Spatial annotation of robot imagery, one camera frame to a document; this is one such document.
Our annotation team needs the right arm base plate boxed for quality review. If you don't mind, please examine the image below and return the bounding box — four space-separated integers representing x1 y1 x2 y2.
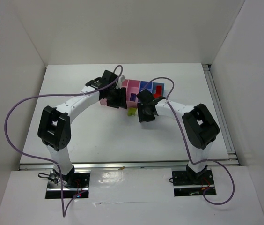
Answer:
169 170 216 197

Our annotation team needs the light blue container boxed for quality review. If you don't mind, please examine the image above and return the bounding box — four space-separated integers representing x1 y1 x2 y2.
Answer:
152 82 164 98

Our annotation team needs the green lego piece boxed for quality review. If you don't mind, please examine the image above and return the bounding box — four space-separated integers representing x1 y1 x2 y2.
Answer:
127 107 137 116

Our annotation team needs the small red lego brick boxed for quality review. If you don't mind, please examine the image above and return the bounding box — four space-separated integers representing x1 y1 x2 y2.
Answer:
155 85 162 94

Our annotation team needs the aluminium front rail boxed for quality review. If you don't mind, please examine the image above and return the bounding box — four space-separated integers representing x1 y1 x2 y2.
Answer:
18 159 240 172

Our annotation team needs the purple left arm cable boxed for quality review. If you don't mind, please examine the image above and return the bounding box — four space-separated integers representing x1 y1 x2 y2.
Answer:
4 64 124 218

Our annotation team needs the large pink container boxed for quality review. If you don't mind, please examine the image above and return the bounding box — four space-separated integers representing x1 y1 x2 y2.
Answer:
99 78 130 109

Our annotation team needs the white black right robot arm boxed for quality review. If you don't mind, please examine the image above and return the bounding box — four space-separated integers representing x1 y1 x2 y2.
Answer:
106 87 220 181

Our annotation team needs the aluminium side rail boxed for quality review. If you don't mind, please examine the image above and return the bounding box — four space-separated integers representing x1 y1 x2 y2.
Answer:
202 64 238 161

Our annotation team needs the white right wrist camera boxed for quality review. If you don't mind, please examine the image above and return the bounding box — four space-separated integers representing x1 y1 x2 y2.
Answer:
118 75 125 82

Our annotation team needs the small pink container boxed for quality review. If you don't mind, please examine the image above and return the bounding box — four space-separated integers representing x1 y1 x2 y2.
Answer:
123 79 140 108

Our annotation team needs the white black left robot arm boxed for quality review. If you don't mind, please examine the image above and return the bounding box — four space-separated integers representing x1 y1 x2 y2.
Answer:
37 70 127 185

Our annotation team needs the red rounded lego brick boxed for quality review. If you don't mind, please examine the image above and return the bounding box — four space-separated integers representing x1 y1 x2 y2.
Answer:
153 93 164 99

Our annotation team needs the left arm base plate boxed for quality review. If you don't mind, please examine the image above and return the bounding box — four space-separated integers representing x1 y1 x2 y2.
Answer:
38 172 90 199

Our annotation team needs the dark blue lego plate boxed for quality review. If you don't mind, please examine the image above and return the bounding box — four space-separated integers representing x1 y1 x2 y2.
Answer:
130 93 136 102

